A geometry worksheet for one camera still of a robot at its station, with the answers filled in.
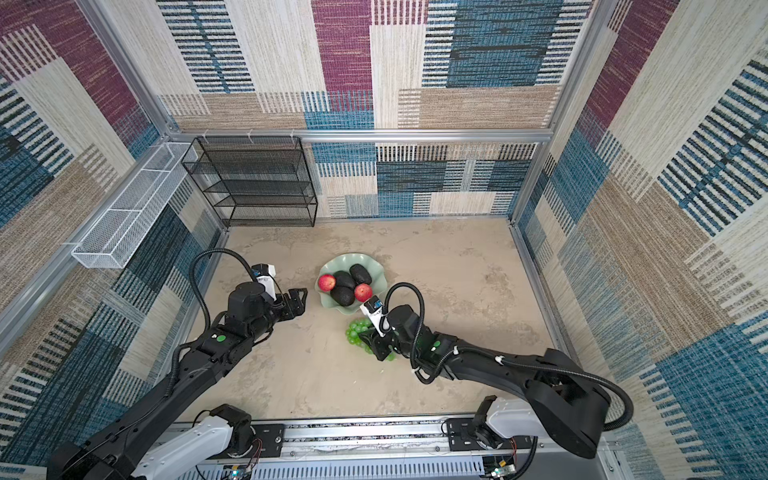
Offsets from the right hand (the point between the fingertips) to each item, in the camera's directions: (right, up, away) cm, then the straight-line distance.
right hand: (367, 334), depth 81 cm
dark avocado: (-9, +13, +17) cm, 23 cm away
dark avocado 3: (-8, +8, +13) cm, 17 cm away
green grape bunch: (-3, +2, -1) cm, 4 cm away
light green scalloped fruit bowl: (-13, +7, +13) cm, 20 cm away
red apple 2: (-2, +9, +13) cm, 16 cm away
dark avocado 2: (-3, +15, +18) cm, 24 cm away
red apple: (-14, +12, +13) cm, 23 cm away
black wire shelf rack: (-43, +47, +30) cm, 71 cm away
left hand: (-19, +12, -1) cm, 23 cm away
